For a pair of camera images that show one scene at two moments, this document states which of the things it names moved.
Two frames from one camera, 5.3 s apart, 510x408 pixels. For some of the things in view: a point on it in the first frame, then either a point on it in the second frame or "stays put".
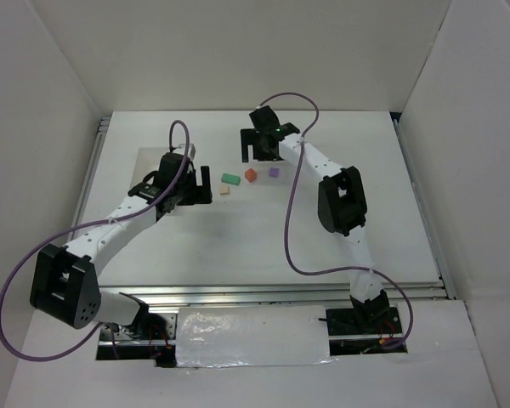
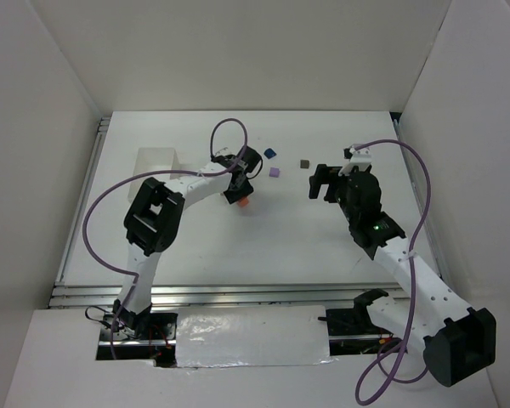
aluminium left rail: [104, 126] stays put
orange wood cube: [250, 175] -> [243, 201]
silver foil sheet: [256, 336] stays put
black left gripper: [195, 189] -> [235, 192]
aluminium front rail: [274, 293] stays put
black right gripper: [255, 138] -> [328, 183]
